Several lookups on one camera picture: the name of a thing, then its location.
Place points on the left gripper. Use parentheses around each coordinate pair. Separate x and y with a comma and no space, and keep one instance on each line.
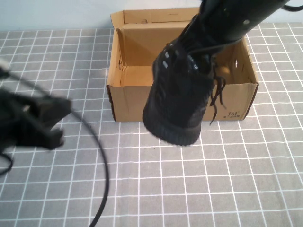
(26,123)

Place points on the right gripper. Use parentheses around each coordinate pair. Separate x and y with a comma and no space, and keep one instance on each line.
(198,37)

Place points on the black knit sneaker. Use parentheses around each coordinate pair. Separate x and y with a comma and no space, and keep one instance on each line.
(175,106)

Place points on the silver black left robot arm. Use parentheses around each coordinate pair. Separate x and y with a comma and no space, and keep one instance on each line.
(6,118)

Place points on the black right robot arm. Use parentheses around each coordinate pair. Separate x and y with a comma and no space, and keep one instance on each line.
(236,19)

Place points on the brown cardboard shoe box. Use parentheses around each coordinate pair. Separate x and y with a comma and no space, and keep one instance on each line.
(127,106)

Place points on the grey white grid tablecloth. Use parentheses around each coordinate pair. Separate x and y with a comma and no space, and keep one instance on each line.
(189,177)

